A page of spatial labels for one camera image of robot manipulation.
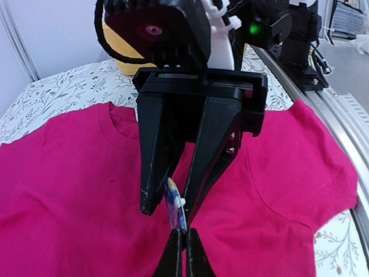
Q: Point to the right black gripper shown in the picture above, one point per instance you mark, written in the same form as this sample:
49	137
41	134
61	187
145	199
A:
211	109

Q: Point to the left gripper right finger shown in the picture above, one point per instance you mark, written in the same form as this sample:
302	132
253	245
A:
197	262

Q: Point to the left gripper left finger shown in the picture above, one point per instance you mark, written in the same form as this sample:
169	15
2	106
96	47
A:
170	263

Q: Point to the round blue painted brooch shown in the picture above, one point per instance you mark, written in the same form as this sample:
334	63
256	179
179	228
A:
175	206

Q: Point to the red polo shirt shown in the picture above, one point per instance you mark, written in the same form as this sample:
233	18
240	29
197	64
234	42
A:
70	199

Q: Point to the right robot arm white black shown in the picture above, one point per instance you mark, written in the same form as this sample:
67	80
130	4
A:
264	26

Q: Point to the yellow plastic basket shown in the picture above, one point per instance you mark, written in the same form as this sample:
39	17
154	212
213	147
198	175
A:
122	47

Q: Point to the floral patterned table mat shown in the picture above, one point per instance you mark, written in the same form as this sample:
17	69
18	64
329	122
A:
338	249

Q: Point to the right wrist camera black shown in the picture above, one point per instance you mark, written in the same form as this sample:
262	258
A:
192	35

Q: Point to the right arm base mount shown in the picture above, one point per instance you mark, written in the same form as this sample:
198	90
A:
305	78

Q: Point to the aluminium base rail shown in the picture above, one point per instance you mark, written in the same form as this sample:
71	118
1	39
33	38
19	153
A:
342	126

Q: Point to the left aluminium frame post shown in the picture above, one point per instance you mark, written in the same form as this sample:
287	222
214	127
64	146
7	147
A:
17	43

